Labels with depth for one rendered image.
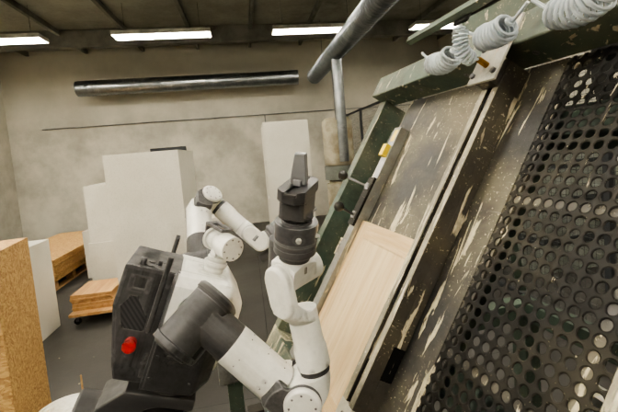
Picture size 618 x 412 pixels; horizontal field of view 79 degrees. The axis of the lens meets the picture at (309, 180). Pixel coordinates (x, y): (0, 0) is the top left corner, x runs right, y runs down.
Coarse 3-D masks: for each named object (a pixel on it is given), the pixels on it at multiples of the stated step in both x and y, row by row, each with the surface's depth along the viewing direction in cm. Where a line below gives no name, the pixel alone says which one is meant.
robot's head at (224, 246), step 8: (208, 232) 105; (216, 232) 105; (208, 240) 104; (216, 240) 100; (224, 240) 99; (232, 240) 99; (240, 240) 101; (216, 248) 100; (224, 248) 98; (232, 248) 100; (240, 248) 102; (208, 256) 103; (216, 256) 102; (224, 256) 99; (232, 256) 100; (216, 264) 101; (224, 264) 103
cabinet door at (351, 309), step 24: (360, 240) 136; (384, 240) 121; (408, 240) 110; (360, 264) 129; (384, 264) 116; (336, 288) 136; (360, 288) 122; (384, 288) 110; (336, 312) 129; (360, 312) 115; (336, 336) 122; (360, 336) 110; (336, 360) 115; (336, 384) 110; (336, 408) 104
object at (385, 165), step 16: (400, 128) 144; (400, 144) 144; (384, 160) 144; (384, 176) 143; (368, 208) 142; (352, 240) 141; (336, 256) 144; (336, 272) 140; (320, 288) 143; (320, 304) 139
